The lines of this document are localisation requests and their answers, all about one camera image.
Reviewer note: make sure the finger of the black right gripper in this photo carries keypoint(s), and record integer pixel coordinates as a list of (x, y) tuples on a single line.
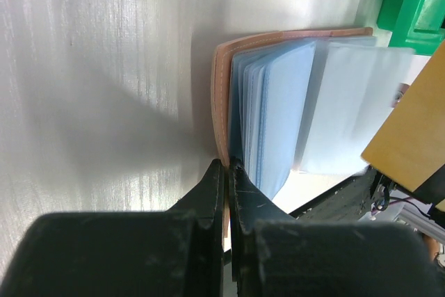
[(432, 190)]

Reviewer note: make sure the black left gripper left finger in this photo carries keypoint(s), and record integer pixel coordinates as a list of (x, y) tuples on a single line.
[(177, 252)]

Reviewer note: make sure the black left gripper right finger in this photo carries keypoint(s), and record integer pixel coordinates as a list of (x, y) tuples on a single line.
[(275, 254)]

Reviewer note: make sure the gold credit card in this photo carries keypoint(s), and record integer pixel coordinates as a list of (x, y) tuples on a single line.
[(409, 146)]

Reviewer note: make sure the green plastic card bin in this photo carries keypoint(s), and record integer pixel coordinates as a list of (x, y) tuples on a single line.
[(417, 24)]

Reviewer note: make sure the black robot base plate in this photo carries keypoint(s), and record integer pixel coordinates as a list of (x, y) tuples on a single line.
[(347, 201)]

